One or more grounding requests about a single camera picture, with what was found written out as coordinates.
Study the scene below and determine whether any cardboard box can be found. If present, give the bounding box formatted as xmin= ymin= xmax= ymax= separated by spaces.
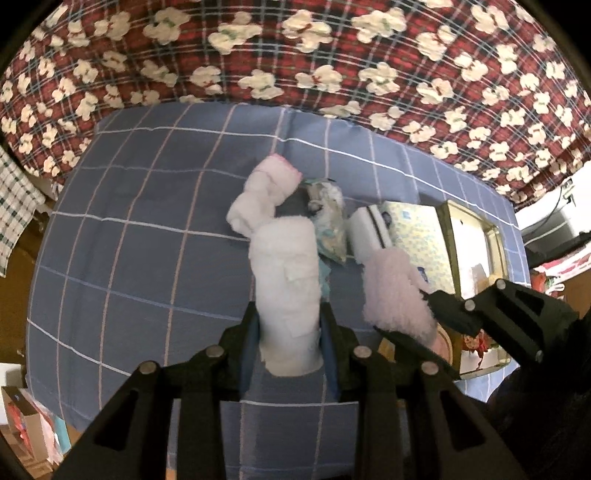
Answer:
xmin=0 ymin=385 xmax=70 ymax=467

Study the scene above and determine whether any blue plaid sheet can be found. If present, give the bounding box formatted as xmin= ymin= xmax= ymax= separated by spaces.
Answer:
xmin=25 ymin=102 xmax=529 ymax=480

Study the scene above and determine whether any cotton swab bag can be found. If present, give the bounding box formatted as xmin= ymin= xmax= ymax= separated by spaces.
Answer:
xmin=302 ymin=178 xmax=348 ymax=265

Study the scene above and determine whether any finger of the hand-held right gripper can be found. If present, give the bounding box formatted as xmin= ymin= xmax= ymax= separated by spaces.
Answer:
xmin=374 ymin=328 xmax=462 ymax=381
xmin=418 ymin=279 xmax=578 ymax=365

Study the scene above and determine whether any pink fluffy puff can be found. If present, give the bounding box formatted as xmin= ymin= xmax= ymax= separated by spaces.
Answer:
xmin=362 ymin=247 xmax=439 ymax=347

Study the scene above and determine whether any round gold tin lid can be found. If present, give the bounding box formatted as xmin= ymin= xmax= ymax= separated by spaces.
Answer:
xmin=433 ymin=327 xmax=454 ymax=366

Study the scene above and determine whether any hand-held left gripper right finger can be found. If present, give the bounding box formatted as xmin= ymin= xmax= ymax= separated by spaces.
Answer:
xmin=321 ymin=302 xmax=527 ymax=480

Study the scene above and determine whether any white green checked cloth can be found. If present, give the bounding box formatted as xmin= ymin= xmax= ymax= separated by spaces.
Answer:
xmin=0 ymin=148 xmax=47 ymax=278

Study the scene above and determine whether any yellow patterned tissue pack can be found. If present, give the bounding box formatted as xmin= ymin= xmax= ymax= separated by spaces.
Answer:
xmin=381 ymin=200 xmax=458 ymax=296

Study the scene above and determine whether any white sponge black stripe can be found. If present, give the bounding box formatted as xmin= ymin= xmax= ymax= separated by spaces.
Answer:
xmin=347 ymin=206 xmax=393 ymax=266

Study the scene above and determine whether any red plaid bear blanket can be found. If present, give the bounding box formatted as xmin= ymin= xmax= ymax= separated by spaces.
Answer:
xmin=0 ymin=0 xmax=591 ymax=206

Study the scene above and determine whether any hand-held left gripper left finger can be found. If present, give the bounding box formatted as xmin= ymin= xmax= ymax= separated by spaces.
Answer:
xmin=55 ymin=300 xmax=259 ymax=480

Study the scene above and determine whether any white plastic appliance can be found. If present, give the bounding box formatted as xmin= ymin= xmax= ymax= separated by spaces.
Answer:
xmin=515 ymin=178 xmax=591 ymax=241

